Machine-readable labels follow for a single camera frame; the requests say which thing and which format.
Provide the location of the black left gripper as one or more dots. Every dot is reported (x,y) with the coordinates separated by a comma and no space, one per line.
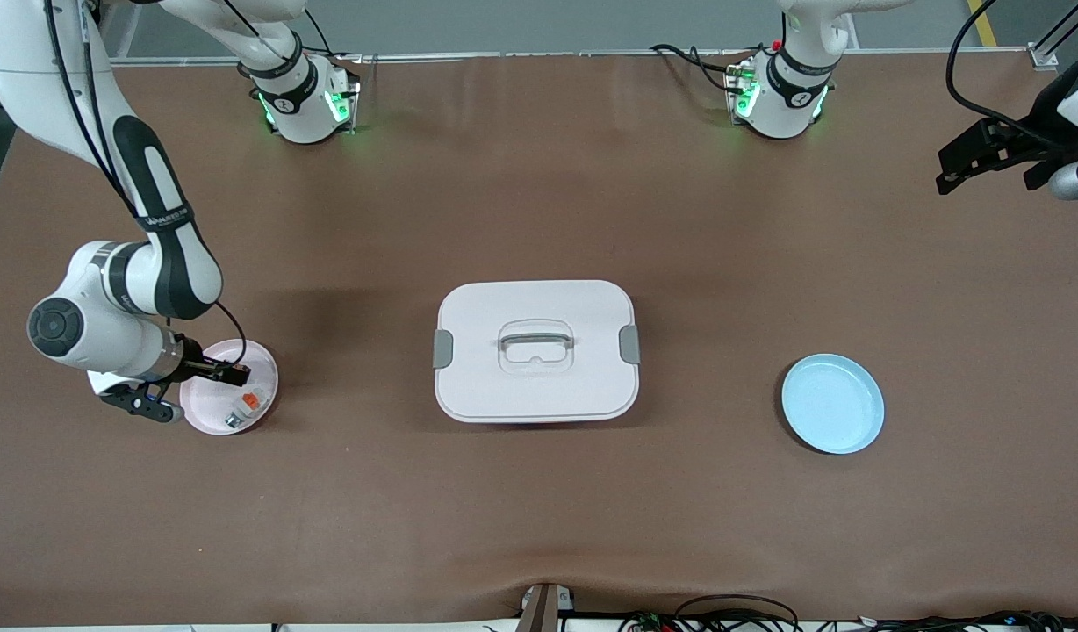
(1037,130)

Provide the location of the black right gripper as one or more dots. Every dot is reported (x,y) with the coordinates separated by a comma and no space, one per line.
(193,364)

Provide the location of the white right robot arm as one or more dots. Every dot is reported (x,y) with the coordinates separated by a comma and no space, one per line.
(109,338)

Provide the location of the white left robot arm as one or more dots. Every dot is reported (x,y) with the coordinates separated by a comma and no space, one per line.
(780,110)

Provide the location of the white lidded storage box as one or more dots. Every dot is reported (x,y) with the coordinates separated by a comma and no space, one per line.
(539,386)

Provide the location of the pink round plate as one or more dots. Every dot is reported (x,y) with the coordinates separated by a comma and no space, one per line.
(214,417)

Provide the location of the light blue round plate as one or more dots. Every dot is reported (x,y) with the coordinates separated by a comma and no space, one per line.
(833,404)

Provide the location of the brown table mat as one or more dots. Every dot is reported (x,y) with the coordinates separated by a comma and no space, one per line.
(539,527)

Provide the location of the white switch with orange tab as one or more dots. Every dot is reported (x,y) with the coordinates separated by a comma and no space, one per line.
(252,400)

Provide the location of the aluminium frame profile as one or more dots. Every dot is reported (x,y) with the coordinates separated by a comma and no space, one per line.
(1044,57)

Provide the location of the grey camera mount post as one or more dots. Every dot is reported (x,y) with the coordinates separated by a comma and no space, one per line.
(543,610)

